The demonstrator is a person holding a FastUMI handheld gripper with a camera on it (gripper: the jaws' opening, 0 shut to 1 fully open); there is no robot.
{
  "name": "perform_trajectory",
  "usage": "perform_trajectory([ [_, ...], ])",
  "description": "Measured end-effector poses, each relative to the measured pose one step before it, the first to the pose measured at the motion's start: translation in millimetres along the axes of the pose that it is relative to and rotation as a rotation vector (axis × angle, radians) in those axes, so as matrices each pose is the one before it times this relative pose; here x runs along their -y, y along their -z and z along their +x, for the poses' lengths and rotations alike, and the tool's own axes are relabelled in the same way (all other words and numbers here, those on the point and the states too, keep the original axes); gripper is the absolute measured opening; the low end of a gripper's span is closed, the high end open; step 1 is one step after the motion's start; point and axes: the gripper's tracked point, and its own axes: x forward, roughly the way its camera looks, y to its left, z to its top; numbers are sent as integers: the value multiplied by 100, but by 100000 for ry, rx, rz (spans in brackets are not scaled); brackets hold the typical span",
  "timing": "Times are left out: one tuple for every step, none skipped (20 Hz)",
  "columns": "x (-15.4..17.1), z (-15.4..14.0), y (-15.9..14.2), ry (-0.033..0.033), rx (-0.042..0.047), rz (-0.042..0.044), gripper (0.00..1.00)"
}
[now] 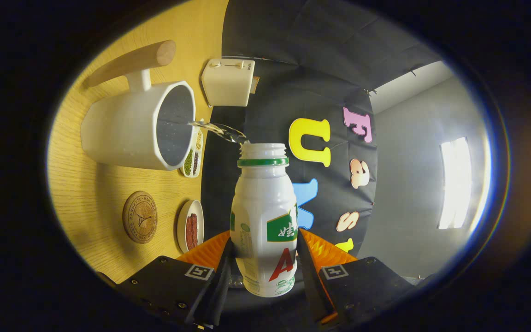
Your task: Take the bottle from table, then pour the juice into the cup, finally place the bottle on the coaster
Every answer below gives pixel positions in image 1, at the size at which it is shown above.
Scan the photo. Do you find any white cup with wooden handle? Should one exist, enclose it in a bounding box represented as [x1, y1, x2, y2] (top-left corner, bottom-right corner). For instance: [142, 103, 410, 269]
[80, 40, 197, 172]

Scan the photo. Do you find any ceiling light panel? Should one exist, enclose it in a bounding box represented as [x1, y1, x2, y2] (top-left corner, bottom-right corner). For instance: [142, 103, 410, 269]
[437, 137, 472, 230]

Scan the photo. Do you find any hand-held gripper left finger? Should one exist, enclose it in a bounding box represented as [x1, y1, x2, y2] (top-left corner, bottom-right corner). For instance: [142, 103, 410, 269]
[116, 230, 236, 330]

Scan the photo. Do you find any cream toaster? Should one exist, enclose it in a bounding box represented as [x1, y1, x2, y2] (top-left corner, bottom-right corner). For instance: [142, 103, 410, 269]
[201, 58, 256, 107]

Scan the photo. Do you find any white divided dish with beans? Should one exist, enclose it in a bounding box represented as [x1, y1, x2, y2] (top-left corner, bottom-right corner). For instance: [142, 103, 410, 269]
[180, 129, 204, 178]

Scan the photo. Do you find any black backdrop cloth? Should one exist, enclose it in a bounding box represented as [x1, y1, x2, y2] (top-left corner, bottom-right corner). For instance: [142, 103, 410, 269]
[200, 0, 443, 277]

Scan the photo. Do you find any wooden table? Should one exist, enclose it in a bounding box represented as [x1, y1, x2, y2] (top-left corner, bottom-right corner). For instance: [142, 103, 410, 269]
[47, 0, 229, 284]

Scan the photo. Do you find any round cork coaster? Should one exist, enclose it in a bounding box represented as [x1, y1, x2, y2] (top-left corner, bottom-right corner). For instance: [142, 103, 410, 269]
[122, 191, 158, 244]

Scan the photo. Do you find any white round plate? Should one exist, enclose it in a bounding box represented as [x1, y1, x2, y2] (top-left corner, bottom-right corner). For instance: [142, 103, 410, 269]
[177, 199, 205, 254]

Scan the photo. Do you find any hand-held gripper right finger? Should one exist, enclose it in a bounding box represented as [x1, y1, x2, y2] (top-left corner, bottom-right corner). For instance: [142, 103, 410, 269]
[295, 228, 416, 326]

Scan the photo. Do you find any white juice bottle green label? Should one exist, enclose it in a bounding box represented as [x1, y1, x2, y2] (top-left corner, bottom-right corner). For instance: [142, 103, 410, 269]
[230, 142, 299, 298]

